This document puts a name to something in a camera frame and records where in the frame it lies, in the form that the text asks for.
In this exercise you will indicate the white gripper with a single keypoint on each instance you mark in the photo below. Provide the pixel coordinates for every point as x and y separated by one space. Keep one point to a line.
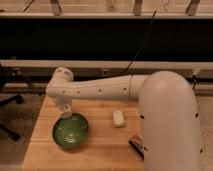
61 103

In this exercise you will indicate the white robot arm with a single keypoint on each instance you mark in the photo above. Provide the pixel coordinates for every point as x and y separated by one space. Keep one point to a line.
168 110

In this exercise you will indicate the green ceramic bowl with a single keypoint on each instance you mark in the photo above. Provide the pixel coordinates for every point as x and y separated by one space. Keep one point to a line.
71 131

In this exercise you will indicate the black office chair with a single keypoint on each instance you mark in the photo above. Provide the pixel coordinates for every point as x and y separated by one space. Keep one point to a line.
17 98

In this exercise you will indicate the white wall outlet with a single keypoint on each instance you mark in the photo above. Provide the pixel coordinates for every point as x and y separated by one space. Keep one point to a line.
105 72

